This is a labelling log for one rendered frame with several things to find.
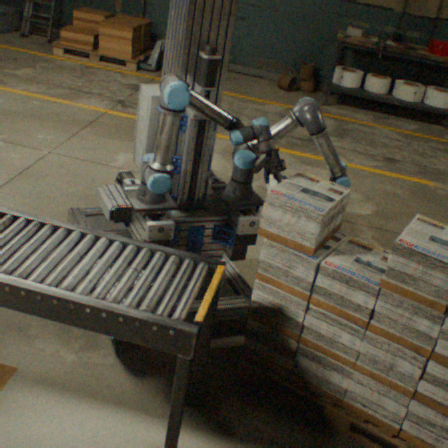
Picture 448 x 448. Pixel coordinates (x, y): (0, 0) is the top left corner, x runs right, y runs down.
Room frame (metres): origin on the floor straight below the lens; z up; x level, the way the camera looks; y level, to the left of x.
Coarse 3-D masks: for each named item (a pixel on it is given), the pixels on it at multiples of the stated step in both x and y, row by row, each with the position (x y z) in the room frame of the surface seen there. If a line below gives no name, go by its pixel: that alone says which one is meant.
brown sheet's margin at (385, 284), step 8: (384, 280) 2.32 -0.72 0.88; (384, 288) 2.32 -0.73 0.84; (392, 288) 2.30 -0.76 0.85; (400, 288) 2.29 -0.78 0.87; (408, 296) 2.27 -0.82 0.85; (416, 296) 2.26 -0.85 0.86; (424, 296) 2.24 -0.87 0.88; (424, 304) 2.24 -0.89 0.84; (432, 304) 2.22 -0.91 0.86; (440, 304) 2.21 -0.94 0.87; (440, 312) 2.21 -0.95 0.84
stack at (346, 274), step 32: (288, 256) 2.54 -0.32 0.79; (320, 256) 2.52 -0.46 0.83; (352, 256) 2.58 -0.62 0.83; (384, 256) 2.63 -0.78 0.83; (256, 288) 2.59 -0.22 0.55; (320, 288) 2.45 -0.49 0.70; (352, 288) 2.39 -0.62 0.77; (288, 320) 2.50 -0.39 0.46; (320, 320) 2.43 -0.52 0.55; (384, 320) 2.30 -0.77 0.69; (416, 320) 2.25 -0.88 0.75; (256, 352) 2.56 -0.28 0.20; (288, 352) 2.49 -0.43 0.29; (352, 352) 2.35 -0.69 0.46; (384, 352) 2.27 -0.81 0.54; (256, 384) 2.54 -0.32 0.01; (288, 384) 2.46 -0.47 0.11; (320, 384) 2.39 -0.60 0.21; (352, 384) 2.32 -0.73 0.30; (416, 384) 2.20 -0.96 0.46; (320, 416) 2.37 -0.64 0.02; (352, 416) 2.29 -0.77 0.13; (384, 416) 2.24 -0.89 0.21; (416, 416) 2.17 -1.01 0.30
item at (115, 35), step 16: (80, 16) 8.87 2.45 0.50; (96, 16) 8.84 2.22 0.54; (112, 16) 9.11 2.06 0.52; (128, 16) 9.10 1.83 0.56; (64, 32) 8.47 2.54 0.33; (80, 32) 8.48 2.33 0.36; (96, 32) 8.65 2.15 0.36; (112, 32) 8.41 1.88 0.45; (128, 32) 8.37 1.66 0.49; (144, 32) 8.82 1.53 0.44; (64, 48) 8.50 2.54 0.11; (80, 48) 8.45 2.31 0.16; (96, 48) 8.61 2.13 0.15; (112, 48) 8.39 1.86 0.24; (128, 48) 8.36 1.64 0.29; (144, 48) 8.85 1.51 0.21; (112, 64) 8.42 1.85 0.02; (128, 64) 8.35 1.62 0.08
